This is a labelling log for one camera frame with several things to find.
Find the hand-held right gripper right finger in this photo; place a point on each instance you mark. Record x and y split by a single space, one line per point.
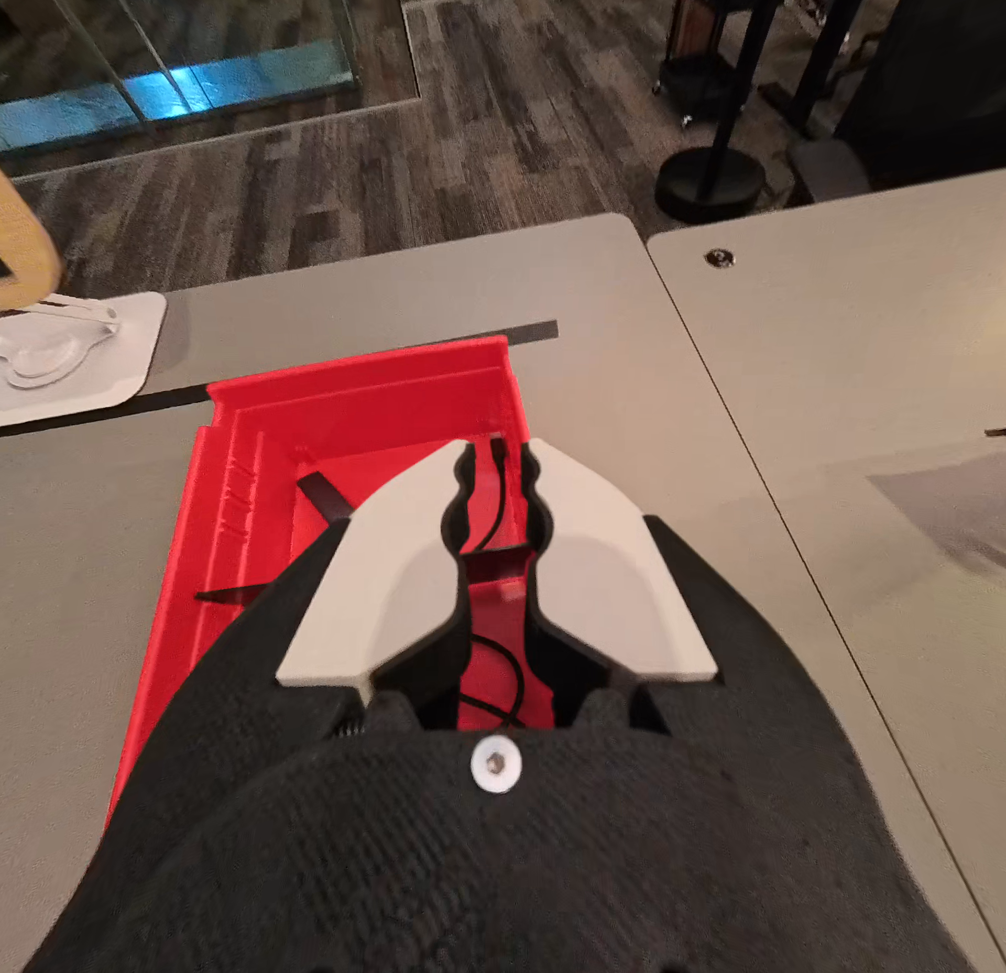
613 588

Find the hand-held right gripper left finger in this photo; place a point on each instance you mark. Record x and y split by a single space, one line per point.
377 588

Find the red plastic bin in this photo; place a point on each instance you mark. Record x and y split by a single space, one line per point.
259 556

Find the black tape piece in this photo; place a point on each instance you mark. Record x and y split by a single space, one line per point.
326 500

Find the black tape strip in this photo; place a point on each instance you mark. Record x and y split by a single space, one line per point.
534 331

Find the round metal table grommet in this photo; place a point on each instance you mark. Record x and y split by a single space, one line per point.
720 258

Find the black floor lamp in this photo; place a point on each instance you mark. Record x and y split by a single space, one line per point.
707 183

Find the black utility cart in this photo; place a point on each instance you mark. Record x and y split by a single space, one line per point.
699 85

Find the black padded chair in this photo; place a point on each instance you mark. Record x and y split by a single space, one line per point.
927 61

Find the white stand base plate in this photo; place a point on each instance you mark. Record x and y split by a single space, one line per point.
86 360

